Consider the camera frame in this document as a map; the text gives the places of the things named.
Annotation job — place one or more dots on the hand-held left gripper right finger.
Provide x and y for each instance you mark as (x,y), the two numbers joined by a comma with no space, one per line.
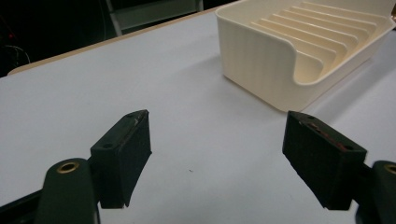
(323,161)

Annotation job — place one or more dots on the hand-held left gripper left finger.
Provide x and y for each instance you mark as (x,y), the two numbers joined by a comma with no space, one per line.
(120,165)

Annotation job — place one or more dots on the cream slotted plastic rack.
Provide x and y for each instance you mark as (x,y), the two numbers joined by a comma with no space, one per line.
(264,59)

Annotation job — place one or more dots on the grey metal stand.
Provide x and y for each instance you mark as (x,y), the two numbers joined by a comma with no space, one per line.
(149,12)

